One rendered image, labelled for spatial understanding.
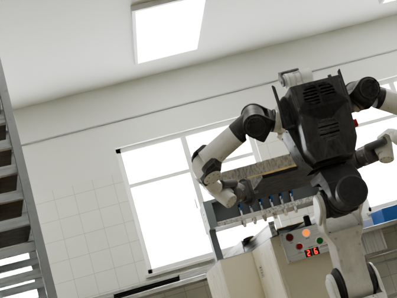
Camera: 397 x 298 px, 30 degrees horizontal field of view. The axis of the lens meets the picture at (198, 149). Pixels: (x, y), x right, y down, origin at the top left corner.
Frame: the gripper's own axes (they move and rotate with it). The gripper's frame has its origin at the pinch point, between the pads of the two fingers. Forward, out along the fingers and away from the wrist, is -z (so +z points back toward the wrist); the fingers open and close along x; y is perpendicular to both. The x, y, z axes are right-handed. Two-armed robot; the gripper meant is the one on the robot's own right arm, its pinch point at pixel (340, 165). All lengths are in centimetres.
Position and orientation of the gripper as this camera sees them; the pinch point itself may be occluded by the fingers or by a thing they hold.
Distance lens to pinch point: 336.7
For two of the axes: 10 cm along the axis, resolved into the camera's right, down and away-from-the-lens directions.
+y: -6.3, 0.2, -7.7
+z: 7.2, -3.4, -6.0
